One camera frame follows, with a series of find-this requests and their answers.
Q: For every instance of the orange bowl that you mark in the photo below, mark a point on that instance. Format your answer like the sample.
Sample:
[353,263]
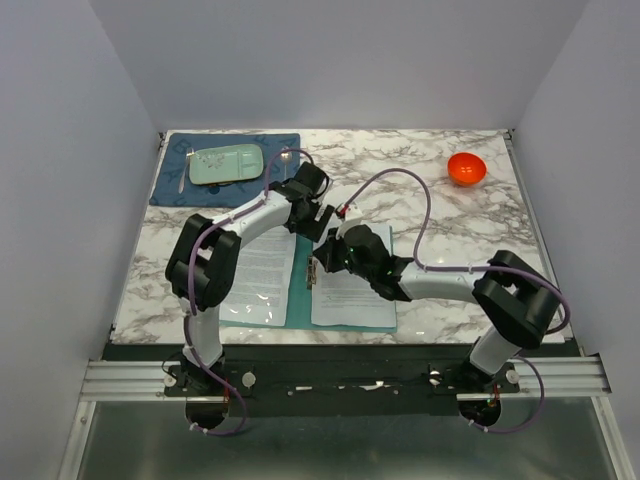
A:
[466,169]

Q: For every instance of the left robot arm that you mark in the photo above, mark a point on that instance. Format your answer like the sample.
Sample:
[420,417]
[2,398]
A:
[202,266]

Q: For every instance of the white printed paper sheet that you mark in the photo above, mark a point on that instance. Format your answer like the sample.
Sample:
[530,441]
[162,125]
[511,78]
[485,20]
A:
[259,295]

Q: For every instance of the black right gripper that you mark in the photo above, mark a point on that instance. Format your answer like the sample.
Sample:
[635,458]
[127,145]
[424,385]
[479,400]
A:
[326,252]

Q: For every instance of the blue placemat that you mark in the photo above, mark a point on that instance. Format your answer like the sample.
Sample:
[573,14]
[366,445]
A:
[165,193]

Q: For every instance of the white printed paper stack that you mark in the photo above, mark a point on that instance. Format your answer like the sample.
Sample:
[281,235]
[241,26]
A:
[342,301]

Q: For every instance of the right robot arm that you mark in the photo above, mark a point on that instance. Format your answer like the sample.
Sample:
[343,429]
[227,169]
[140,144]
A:
[519,303]

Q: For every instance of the light green plate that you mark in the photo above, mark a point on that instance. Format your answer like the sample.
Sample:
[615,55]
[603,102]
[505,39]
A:
[227,164]

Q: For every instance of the aluminium frame rail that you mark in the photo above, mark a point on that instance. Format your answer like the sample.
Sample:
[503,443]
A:
[126,427]

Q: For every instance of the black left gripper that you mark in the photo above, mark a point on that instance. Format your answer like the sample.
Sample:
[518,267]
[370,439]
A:
[313,229]

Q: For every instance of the metal folder clip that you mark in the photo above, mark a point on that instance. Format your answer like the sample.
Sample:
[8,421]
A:
[312,269]

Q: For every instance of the teal folder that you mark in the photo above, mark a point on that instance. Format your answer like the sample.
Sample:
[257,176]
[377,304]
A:
[298,313]

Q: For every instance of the black mounting base rail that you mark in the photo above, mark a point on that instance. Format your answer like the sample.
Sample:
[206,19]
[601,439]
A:
[308,381]

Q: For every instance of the silver spoon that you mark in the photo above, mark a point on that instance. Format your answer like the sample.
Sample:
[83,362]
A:
[285,157]

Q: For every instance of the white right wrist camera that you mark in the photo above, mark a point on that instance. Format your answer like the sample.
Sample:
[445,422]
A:
[349,216]

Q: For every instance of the silver fork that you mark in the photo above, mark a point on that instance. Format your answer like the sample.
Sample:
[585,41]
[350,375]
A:
[183,172]

